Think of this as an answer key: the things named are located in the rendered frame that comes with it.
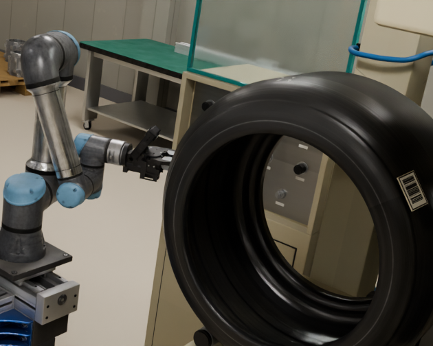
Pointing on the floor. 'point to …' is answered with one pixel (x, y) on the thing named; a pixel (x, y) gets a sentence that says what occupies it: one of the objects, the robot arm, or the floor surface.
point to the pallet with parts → (5, 69)
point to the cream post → (353, 285)
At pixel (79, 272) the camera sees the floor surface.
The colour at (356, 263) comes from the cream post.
